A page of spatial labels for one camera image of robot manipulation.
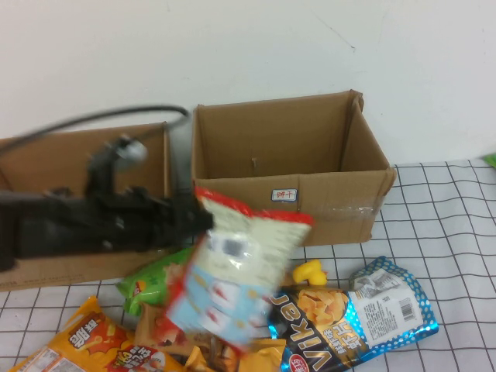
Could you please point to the wide low cardboard box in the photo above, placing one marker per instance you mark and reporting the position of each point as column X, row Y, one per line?
column 58, row 162

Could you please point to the brown wafer snack packet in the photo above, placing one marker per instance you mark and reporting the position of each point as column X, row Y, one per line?
column 224, row 356
column 151, row 329

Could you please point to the blue Vikar shrimp chips bag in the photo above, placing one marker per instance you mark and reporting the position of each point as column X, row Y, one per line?
column 360, row 317

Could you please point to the green object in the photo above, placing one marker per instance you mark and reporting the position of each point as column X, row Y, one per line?
column 490, row 160

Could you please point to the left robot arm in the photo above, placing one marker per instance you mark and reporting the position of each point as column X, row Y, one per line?
column 46, row 228

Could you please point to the red white shrimp chips bag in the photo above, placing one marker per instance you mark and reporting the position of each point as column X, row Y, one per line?
column 240, row 271

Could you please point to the green potato chips bag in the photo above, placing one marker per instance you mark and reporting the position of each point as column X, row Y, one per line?
column 151, row 283

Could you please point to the tall taped cardboard box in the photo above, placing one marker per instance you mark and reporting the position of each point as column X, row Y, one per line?
column 329, row 217

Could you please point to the yellow snack bag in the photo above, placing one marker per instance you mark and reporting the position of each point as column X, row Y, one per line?
column 263, row 356
column 195, row 362

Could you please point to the orange snack bag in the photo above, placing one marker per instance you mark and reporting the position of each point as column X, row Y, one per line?
column 85, row 341

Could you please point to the yellow rubber duck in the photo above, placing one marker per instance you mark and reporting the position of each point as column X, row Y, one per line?
column 308, row 273

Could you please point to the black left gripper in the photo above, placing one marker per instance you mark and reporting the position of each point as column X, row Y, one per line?
column 143, row 221

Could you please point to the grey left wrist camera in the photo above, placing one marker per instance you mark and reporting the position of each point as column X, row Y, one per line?
column 128, row 155

